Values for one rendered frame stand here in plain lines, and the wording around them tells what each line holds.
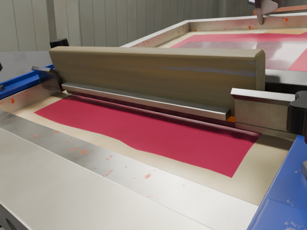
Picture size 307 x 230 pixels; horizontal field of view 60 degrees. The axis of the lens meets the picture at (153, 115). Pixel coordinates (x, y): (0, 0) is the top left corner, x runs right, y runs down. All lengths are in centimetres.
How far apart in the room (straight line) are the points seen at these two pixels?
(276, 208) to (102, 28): 379
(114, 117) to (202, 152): 18
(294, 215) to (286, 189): 3
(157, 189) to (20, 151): 12
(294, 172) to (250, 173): 7
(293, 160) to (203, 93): 14
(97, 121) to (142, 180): 22
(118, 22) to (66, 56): 359
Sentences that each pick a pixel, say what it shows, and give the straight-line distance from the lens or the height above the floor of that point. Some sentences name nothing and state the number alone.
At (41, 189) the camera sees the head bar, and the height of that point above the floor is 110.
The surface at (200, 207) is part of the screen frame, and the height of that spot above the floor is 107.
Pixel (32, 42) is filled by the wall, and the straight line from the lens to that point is 341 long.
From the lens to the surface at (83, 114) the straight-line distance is 49.
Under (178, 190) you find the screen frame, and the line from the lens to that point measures 23.
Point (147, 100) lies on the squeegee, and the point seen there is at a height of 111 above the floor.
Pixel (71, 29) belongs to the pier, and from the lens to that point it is 344.
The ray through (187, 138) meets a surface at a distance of 35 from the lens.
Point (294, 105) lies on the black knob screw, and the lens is 19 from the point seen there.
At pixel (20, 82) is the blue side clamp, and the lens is 63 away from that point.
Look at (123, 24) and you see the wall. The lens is 416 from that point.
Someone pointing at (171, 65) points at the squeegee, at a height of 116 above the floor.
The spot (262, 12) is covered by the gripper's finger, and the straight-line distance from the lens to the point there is 89.
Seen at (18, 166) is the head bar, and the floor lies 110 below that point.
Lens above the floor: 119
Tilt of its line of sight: 15 degrees down
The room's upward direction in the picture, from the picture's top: straight up
